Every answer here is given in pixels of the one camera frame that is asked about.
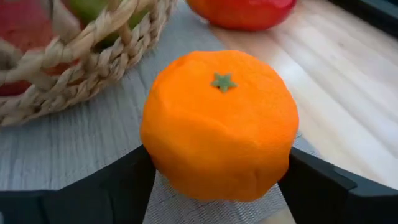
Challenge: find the green apple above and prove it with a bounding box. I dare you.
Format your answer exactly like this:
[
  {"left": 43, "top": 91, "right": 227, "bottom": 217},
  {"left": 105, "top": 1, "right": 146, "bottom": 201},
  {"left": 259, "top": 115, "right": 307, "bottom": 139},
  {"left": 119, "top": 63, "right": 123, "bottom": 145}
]
[{"left": 68, "top": 0, "right": 150, "bottom": 48}]

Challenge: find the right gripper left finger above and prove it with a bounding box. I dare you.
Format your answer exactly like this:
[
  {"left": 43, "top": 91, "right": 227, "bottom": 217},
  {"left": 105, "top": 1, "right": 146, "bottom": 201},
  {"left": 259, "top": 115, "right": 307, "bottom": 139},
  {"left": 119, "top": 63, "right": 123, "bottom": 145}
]
[{"left": 0, "top": 144, "right": 156, "bottom": 224}]

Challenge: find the woven seagrass basket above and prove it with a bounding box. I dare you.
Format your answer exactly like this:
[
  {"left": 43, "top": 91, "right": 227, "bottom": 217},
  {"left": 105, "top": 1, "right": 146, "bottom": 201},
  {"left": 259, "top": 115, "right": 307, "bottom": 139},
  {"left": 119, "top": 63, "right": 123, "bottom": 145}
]
[{"left": 0, "top": 0, "right": 178, "bottom": 127}]

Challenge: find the orange mandarin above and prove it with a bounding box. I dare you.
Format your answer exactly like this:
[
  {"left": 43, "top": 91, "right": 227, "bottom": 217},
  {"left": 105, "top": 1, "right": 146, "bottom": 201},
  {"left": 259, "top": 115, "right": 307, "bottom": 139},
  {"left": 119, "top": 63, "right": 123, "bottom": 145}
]
[{"left": 139, "top": 49, "right": 300, "bottom": 202}]

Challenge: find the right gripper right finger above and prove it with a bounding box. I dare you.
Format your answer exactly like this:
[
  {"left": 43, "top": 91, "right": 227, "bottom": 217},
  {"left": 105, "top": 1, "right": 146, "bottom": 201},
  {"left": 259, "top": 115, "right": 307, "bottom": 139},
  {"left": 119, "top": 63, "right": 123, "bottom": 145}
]
[{"left": 278, "top": 146, "right": 398, "bottom": 224}]

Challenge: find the grey woven placemat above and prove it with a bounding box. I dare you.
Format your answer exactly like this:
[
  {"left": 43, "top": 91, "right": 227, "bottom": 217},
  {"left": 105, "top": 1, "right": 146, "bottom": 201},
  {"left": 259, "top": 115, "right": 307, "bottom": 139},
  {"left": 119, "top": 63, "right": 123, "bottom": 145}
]
[{"left": 0, "top": 0, "right": 320, "bottom": 224}]

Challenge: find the red apple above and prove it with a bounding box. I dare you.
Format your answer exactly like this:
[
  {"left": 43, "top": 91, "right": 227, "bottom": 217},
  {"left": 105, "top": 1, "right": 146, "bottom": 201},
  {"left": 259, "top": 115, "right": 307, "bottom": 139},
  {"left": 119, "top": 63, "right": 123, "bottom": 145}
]
[{"left": 0, "top": 0, "right": 72, "bottom": 97}]

